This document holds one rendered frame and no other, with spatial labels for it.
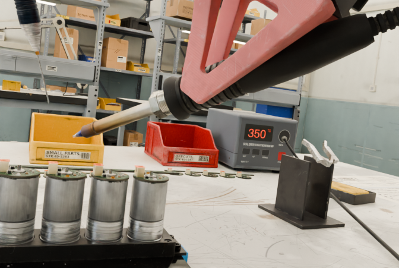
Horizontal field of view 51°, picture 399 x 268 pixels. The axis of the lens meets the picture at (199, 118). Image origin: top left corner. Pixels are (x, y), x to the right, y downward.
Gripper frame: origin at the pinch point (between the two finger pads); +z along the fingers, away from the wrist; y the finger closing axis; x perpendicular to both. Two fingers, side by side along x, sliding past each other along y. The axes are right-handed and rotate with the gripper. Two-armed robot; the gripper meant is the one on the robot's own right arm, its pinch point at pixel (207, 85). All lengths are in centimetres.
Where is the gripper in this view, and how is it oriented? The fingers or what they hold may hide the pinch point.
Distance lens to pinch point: 22.2
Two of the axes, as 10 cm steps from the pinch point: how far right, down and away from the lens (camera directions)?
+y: -4.0, 0.1, -9.2
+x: 7.3, 6.2, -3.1
